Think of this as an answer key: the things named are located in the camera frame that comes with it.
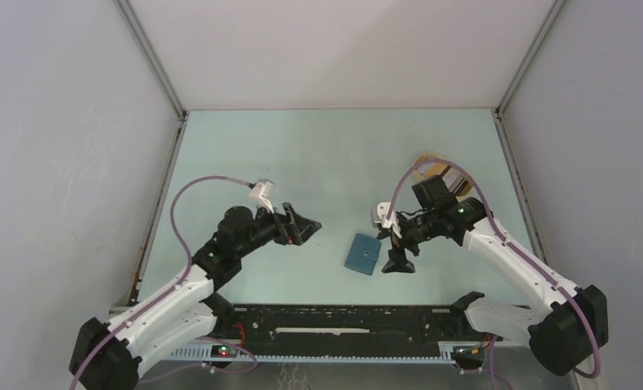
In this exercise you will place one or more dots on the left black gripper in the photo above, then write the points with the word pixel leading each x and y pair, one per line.
pixel 292 228

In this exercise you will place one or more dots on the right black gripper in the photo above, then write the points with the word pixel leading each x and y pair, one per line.
pixel 397 262

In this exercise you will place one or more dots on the blue card holder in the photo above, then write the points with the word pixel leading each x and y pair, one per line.
pixel 363 254

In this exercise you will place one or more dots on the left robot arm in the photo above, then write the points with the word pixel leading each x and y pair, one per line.
pixel 117 353

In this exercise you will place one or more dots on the beige oval tray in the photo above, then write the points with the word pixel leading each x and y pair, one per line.
pixel 453 179

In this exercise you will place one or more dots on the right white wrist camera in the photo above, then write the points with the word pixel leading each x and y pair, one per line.
pixel 385 219

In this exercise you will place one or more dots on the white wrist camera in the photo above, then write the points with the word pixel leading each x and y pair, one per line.
pixel 385 219
pixel 261 192

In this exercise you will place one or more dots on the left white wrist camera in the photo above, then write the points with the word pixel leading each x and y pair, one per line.
pixel 261 192

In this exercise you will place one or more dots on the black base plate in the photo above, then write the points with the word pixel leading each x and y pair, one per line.
pixel 345 330

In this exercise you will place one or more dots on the grey cable duct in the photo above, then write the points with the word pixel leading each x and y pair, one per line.
pixel 202 353

